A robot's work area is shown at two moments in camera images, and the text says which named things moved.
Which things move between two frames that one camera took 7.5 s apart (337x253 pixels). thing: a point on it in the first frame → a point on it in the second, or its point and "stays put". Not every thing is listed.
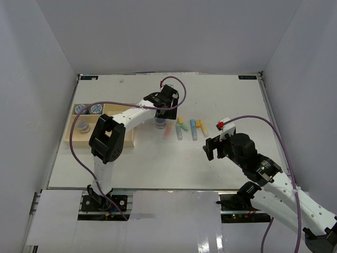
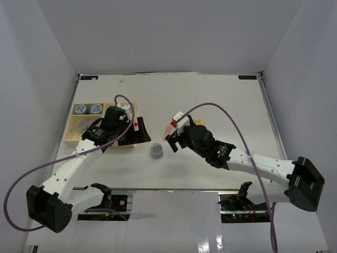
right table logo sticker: [247, 77] stays put
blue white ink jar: [78, 108] stays put
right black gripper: [211, 144] → [172, 139]
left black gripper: [170, 114] → [138, 136]
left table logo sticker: [89, 77] stays put
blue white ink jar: [96, 109] stays put
